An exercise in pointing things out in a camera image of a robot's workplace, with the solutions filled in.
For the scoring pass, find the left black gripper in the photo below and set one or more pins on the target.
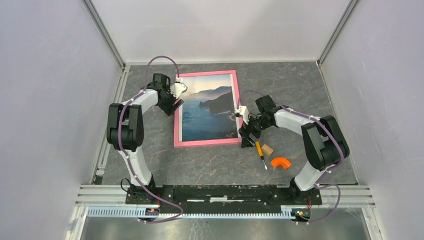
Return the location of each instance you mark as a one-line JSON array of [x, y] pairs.
[[170, 109]]

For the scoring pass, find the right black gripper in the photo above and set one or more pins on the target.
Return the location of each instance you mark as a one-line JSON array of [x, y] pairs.
[[244, 131]]

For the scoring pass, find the orange handled screwdriver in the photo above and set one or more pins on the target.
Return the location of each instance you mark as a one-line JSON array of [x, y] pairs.
[[261, 154]]

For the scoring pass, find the pink wooden photo frame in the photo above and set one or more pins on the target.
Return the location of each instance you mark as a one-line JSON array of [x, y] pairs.
[[207, 116]]

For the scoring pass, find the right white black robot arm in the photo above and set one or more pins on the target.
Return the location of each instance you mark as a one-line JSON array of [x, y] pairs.
[[324, 143]]

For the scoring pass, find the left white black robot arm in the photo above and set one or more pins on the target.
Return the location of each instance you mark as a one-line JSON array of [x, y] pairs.
[[125, 129]]

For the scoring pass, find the small wooden block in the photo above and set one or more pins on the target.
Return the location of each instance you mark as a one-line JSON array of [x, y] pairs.
[[267, 149]]

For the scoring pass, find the orange curved pipe piece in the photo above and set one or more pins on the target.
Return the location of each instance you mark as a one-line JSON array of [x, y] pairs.
[[281, 162]]

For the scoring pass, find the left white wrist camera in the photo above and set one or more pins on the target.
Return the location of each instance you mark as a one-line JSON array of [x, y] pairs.
[[178, 88]]

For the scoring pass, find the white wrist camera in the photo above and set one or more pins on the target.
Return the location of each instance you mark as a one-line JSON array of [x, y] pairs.
[[178, 88], [243, 113]]

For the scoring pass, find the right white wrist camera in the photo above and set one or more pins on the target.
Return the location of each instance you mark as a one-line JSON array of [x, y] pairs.
[[243, 113]]

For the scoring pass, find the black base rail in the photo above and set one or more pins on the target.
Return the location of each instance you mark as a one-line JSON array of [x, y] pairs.
[[225, 199]]

